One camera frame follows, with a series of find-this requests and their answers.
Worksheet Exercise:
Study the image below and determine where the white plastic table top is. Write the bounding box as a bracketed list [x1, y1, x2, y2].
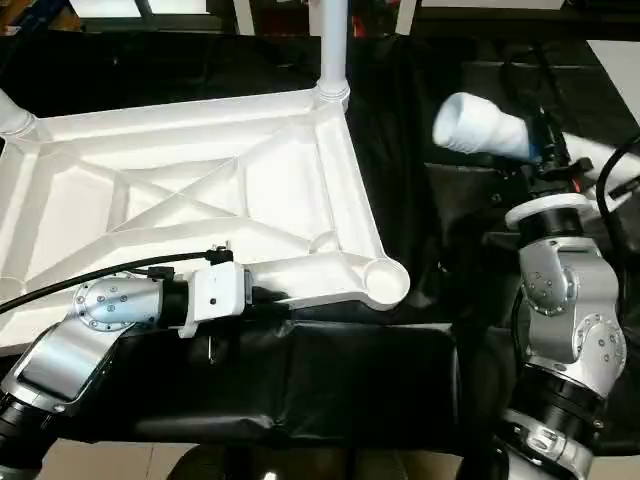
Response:
[0, 85, 413, 353]

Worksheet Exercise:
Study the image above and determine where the grey left robot foot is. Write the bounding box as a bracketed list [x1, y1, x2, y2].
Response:
[165, 445, 261, 480]

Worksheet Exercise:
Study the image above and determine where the white plastic table leg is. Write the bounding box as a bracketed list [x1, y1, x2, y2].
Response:
[315, 0, 353, 109]
[432, 92, 640, 191]
[0, 88, 39, 141]

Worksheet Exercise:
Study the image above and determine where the white glass door cabinet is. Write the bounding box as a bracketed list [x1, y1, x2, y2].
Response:
[232, 0, 421, 39]

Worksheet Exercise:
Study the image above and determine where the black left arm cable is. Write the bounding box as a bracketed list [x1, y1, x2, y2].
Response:
[0, 245, 236, 316]

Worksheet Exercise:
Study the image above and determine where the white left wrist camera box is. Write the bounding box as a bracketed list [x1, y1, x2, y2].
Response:
[175, 260, 253, 341]

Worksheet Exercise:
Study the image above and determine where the black mat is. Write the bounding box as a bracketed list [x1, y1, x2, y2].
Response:
[0, 25, 640, 461]

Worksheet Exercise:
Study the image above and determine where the blue box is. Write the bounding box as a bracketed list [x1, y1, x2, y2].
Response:
[5, 0, 76, 33]

